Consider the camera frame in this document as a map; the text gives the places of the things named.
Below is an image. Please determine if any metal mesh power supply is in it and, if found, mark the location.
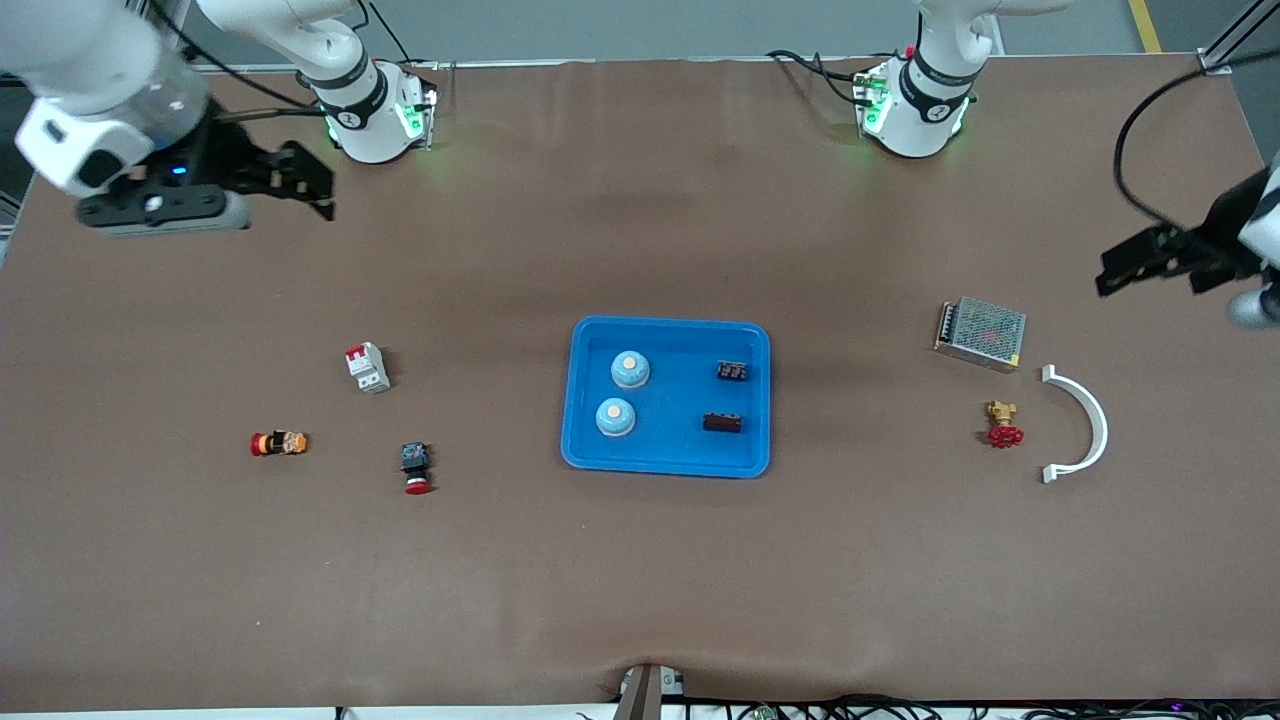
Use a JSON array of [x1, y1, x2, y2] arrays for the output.
[[933, 296, 1028, 374]]

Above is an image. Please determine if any white red circuit breaker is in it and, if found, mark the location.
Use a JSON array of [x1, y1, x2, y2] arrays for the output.
[[344, 341, 392, 395]]

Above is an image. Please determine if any aluminium frame profile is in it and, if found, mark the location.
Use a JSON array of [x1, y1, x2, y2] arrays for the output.
[[1200, 0, 1280, 77]]

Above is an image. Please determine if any blue plastic tray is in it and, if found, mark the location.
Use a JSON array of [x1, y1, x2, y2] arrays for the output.
[[560, 316, 773, 480]]

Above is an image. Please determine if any black right base cable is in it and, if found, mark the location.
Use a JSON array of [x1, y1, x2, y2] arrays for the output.
[[372, 0, 443, 71]]

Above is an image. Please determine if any red emergency stop button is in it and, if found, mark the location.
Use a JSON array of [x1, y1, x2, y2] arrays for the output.
[[400, 442, 435, 496]]

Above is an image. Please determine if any brown table cover mat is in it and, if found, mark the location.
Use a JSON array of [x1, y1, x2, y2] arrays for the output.
[[0, 55, 1280, 713]]

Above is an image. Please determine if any black base cable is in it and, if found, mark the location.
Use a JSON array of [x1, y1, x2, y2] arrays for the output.
[[372, 0, 443, 71], [765, 48, 886, 109]]

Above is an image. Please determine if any brass valve red handle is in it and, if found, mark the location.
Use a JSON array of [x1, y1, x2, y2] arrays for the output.
[[982, 400, 1025, 449]]

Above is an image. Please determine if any metal table clamp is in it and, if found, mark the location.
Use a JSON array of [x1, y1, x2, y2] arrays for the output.
[[613, 663, 688, 720]]

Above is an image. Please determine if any black left base cable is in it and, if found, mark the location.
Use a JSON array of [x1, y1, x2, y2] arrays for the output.
[[765, 48, 886, 109]]

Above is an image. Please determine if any white curved plastic bracket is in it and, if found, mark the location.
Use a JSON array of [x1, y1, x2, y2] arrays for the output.
[[1040, 364, 1109, 485]]

